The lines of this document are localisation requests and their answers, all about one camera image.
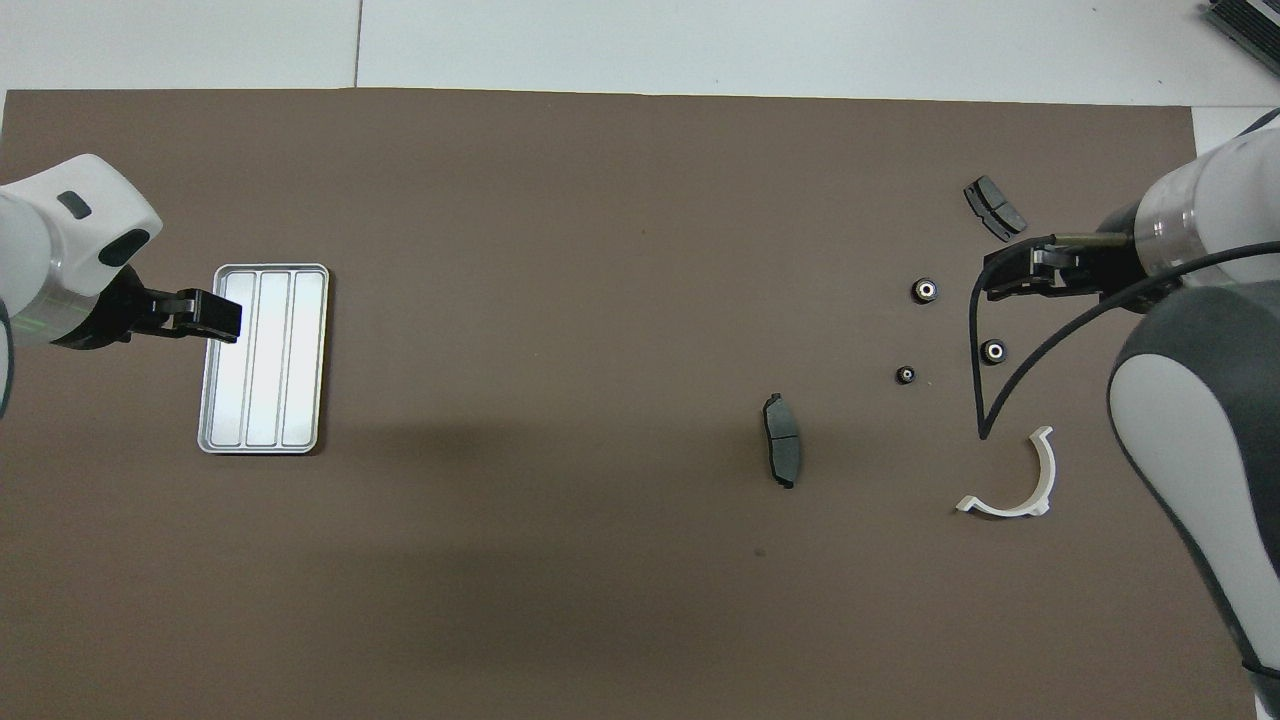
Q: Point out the dark ribbed device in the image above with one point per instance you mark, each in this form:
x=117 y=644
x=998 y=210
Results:
x=1250 y=25

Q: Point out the silver metal tray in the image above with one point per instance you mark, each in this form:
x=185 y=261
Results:
x=262 y=400

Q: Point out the long dark brake pad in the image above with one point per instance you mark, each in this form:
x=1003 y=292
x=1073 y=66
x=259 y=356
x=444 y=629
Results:
x=783 y=440

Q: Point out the short grooved brake pad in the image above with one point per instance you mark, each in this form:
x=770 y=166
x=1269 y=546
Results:
x=995 y=208

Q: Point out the small black bearing gear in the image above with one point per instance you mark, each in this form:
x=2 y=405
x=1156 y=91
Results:
x=905 y=375

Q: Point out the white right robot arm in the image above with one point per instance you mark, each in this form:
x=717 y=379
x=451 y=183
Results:
x=1230 y=200

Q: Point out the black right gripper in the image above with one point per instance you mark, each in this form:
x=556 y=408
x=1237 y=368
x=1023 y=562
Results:
x=1110 y=260

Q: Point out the large black bearing gear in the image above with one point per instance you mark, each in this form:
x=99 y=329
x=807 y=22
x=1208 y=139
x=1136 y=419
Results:
x=993 y=350
x=926 y=290

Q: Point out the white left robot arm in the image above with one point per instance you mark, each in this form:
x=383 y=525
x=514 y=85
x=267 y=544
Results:
x=40 y=250

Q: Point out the white curved plastic bracket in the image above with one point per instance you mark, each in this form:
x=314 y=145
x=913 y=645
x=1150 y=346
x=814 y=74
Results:
x=1045 y=470

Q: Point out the brown table mat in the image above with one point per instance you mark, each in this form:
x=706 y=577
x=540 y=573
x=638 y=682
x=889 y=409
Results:
x=600 y=550

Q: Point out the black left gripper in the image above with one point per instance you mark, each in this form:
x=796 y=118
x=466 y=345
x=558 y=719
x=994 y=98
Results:
x=105 y=310

